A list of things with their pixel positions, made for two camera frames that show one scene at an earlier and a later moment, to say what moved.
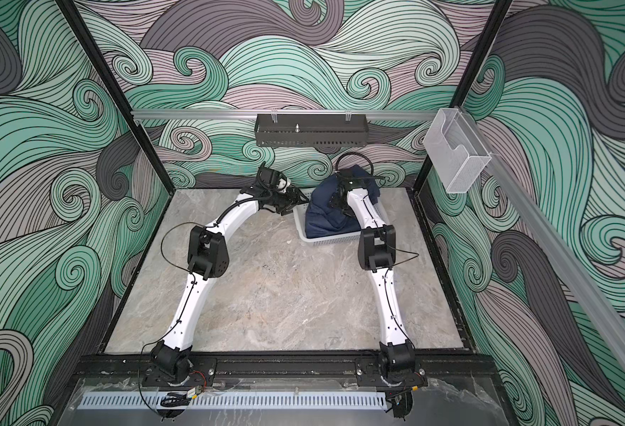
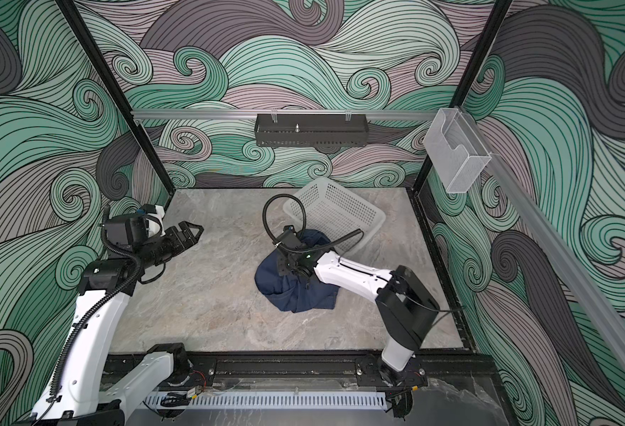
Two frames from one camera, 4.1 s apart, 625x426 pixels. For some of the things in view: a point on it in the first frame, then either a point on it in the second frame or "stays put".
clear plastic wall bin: [456, 152] stays put
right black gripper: [335, 202] to [283, 270]
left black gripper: [292, 202] to [177, 241]
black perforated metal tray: [317, 130] stays put
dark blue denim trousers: [321, 220] to [297, 294]
